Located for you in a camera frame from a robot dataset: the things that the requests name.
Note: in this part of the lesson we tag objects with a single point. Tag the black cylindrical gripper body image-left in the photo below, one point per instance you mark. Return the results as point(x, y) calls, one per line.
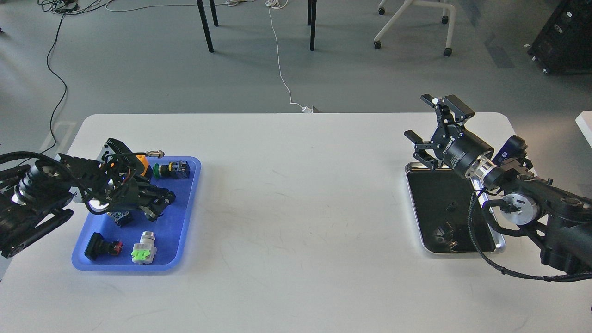
point(131, 197)

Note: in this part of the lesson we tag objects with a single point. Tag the black cylindrical gripper body image-right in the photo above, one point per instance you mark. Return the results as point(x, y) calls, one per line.
point(459, 148)

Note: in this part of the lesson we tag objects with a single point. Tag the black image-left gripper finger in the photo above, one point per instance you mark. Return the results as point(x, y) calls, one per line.
point(153, 211)
point(157, 195)

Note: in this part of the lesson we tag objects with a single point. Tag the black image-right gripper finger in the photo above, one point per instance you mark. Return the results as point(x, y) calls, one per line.
point(451, 115)
point(421, 148)

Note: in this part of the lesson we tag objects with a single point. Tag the black robot arm image-left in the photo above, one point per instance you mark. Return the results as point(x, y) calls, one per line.
point(34, 198)

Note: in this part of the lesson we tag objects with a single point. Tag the blue plastic tray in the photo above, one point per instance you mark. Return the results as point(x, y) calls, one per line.
point(170, 228)

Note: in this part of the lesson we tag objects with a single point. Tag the silver metal tray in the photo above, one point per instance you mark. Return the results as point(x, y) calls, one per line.
point(442, 232)

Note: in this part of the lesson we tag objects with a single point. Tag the orange push button box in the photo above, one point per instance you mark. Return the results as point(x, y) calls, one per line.
point(143, 167)

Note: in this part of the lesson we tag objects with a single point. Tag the black equipment case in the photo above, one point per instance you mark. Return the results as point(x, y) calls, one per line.
point(564, 44)

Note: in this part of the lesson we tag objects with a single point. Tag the red mushroom button switch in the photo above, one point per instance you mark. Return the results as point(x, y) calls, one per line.
point(121, 218)

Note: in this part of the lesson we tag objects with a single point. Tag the green yellow push button switch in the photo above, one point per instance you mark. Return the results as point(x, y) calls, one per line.
point(172, 170)

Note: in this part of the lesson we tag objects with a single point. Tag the green white selector switch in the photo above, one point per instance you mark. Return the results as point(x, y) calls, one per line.
point(145, 250)

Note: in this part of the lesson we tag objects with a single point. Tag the black red connector switch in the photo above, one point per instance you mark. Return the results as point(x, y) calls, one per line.
point(97, 246)

